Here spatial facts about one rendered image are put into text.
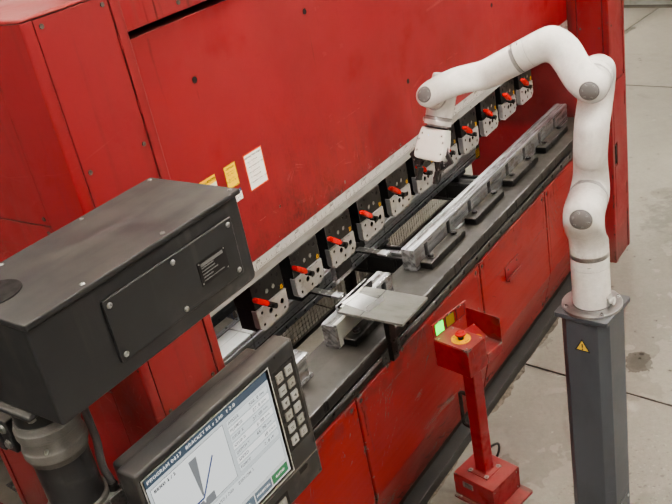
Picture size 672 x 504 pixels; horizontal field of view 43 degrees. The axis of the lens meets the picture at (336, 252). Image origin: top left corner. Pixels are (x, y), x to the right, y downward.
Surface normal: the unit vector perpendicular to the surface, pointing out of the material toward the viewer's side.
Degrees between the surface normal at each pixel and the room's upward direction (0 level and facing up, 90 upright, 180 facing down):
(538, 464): 0
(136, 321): 90
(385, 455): 90
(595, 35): 90
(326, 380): 0
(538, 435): 0
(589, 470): 90
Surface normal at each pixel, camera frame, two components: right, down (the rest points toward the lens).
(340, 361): -0.18, -0.87
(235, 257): 0.80, 0.14
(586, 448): -0.63, 0.45
